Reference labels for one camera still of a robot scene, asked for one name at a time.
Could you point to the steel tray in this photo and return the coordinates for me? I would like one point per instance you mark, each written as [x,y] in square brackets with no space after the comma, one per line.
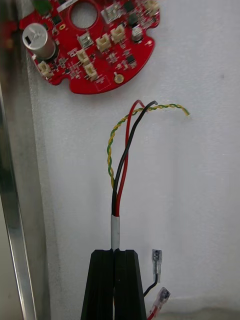
[15,175]

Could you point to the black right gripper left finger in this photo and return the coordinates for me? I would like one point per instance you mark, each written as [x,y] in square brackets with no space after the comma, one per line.
[101,287]

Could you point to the white sheet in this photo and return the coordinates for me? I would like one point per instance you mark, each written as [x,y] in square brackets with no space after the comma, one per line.
[190,175]

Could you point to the round red circuit board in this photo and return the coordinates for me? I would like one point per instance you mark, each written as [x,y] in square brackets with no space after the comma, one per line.
[72,86]

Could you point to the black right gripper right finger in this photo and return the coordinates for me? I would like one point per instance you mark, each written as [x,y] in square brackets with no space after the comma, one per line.
[128,287]

